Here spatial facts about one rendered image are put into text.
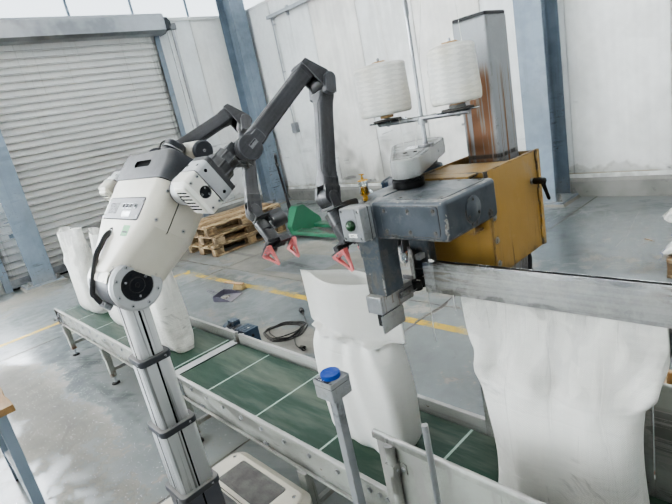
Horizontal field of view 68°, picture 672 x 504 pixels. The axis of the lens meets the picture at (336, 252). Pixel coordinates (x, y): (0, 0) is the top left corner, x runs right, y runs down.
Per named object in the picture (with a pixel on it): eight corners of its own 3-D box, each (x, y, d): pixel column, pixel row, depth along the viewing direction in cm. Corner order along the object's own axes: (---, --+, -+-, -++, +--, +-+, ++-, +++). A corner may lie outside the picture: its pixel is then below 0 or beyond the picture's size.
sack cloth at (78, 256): (76, 309, 429) (46, 230, 410) (99, 300, 442) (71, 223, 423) (96, 317, 396) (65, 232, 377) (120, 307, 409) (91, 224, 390)
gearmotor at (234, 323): (218, 343, 327) (212, 322, 323) (237, 333, 336) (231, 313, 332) (243, 353, 305) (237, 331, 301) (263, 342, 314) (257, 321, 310)
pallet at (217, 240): (187, 243, 725) (184, 234, 721) (254, 219, 801) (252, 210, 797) (216, 246, 664) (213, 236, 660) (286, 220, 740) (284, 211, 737)
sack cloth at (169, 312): (143, 342, 326) (108, 237, 307) (174, 328, 339) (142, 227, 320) (173, 359, 291) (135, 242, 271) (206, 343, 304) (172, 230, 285)
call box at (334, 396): (316, 396, 149) (311, 379, 147) (334, 383, 154) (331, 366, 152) (334, 404, 143) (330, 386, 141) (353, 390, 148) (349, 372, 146)
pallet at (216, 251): (189, 252, 730) (187, 243, 726) (257, 228, 802) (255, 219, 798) (216, 257, 668) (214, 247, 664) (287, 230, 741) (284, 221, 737)
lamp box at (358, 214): (344, 241, 134) (338, 208, 131) (356, 236, 136) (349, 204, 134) (364, 242, 128) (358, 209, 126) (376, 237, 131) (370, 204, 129)
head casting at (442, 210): (367, 294, 141) (347, 192, 133) (419, 264, 157) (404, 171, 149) (458, 310, 120) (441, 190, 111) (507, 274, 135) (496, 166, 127)
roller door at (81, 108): (5, 293, 717) (-98, 44, 624) (208, 223, 932) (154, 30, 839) (6, 294, 710) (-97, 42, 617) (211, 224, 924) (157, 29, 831)
